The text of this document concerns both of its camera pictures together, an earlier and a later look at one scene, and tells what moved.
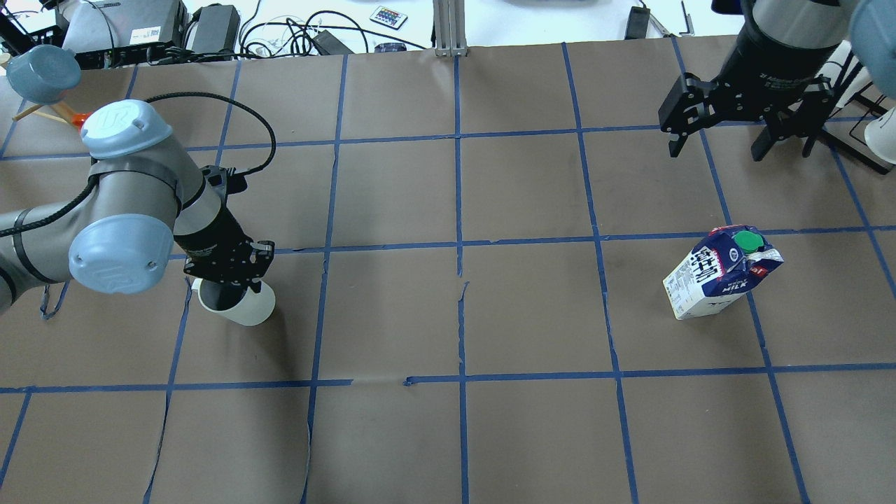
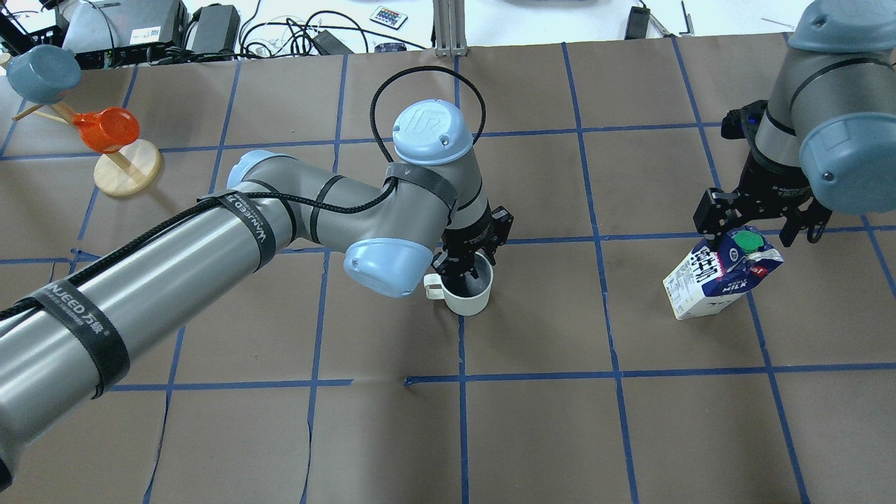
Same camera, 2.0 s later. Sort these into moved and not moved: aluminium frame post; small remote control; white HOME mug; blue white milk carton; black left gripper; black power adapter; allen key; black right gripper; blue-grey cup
Moved: black right gripper; white HOME mug; black left gripper
Not moved: blue white milk carton; black power adapter; small remote control; aluminium frame post; allen key; blue-grey cup
